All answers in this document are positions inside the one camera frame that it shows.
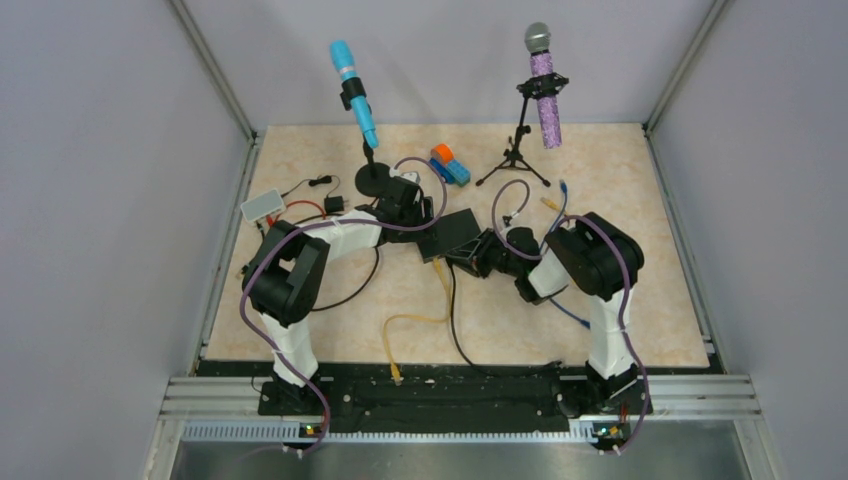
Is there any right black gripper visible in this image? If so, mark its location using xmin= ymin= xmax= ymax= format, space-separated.
xmin=446 ymin=227 xmax=522 ymax=278

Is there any black ethernet cable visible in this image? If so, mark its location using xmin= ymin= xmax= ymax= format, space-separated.
xmin=447 ymin=261 xmax=563 ymax=378

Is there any black network switch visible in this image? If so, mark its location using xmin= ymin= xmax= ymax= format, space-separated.
xmin=416 ymin=208 xmax=481 ymax=263

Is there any blue ethernet cable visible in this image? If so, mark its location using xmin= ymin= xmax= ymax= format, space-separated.
xmin=539 ymin=180 xmax=592 ymax=331

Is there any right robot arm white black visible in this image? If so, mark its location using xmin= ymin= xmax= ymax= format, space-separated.
xmin=446 ymin=212 xmax=652 ymax=419

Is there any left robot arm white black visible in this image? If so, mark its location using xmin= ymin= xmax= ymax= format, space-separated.
xmin=239 ymin=174 xmax=445 ymax=415

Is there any colourful toy block truck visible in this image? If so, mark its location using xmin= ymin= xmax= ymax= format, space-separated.
xmin=430 ymin=144 xmax=471 ymax=187

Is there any white small hub box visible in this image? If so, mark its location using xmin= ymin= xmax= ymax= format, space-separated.
xmin=240 ymin=188 xmax=287 ymax=224

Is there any cyan microphone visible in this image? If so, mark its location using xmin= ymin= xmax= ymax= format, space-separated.
xmin=329 ymin=40 xmax=379 ymax=149

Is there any black tripod mic stand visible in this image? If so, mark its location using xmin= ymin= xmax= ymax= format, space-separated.
xmin=475 ymin=72 xmax=570 ymax=187

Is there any purple glitter microphone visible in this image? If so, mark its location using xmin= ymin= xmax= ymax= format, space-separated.
xmin=524 ymin=22 xmax=562 ymax=149

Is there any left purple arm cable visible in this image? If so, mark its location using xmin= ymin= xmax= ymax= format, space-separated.
xmin=238 ymin=156 xmax=449 ymax=457

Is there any long black cable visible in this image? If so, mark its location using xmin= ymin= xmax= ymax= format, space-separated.
xmin=254 ymin=211 xmax=381 ymax=313

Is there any small black wall charger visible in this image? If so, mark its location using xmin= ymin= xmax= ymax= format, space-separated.
xmin=308 ymin=175 xmax=345 ymax=214

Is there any red cable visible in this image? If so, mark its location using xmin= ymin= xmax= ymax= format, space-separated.
xmin=266 ymin=200 xmax=328 ymax=230

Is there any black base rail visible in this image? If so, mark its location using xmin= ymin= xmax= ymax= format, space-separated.
xmin=258 ymin=362 xmax=653 ymax=434

